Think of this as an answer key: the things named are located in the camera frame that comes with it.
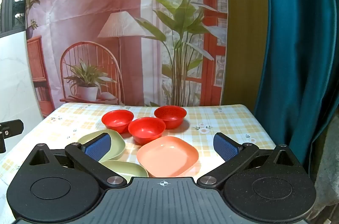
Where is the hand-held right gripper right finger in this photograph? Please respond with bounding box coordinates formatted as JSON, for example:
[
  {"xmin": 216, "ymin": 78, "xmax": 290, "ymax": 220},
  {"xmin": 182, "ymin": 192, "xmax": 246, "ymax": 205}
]
[{"xmin": 197, "ymin": 132, "xmax": 302, "ymax": 189}]

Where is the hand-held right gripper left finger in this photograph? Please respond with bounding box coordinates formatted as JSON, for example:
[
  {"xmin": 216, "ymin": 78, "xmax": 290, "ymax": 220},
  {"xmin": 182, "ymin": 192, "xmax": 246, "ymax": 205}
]
[{"xmin": 27, "ymin": 132, "xmax": 128, "ymax": 189}]

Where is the red plastic bowl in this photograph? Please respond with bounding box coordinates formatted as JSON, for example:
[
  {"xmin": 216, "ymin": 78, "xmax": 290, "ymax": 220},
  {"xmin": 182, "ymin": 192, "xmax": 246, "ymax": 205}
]
[
  {"xmin": 102, "ymin": 109, "xmax": 134, "ymax": 134},
  {"xmin": 128, "ymin": 117, "xmax": 166, "ymax": 146},
  {"xmin": 154, "ymin": 105, "xmax": 187, "ymax": 130}
]

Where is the pale green plastic plate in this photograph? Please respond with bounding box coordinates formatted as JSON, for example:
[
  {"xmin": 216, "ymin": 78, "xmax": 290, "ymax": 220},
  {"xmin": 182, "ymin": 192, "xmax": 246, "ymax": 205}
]
[
  {"xmin": 102, "ymin": 160, "xmax": 149, "ymax": 184},
  {"xmin": 77, "ymin": 130, "xmax": 126, "ymax": 162}
]

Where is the yellow checkered floral tablecloth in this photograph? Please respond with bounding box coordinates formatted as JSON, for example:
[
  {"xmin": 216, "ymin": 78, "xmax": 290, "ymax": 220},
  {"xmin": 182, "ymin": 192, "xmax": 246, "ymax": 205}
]
[{"xmin": 0, "ymin": 103, "xmax": 276, "ymax": 189}]

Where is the salmon pink plastic plate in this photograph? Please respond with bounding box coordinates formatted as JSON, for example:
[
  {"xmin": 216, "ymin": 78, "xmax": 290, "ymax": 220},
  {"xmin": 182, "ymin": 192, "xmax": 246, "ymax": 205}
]
[{"xmin": 137, "ymin": 136, "xmax": 199, "ymax": 178}]

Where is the teal curtain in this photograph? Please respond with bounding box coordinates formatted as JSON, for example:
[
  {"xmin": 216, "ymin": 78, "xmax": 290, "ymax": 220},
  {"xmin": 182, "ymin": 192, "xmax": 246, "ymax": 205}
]
[{"xmin": 251, "ymin": 0, "xmax": 339, "ymax": 185}]

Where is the printed room scene backdrop cloth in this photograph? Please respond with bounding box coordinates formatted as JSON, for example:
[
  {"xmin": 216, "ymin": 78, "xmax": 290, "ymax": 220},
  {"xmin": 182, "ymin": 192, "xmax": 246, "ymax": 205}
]
[{"xmin": 24, "ymin": 0, "xmax": 229, "ymax": 118}]

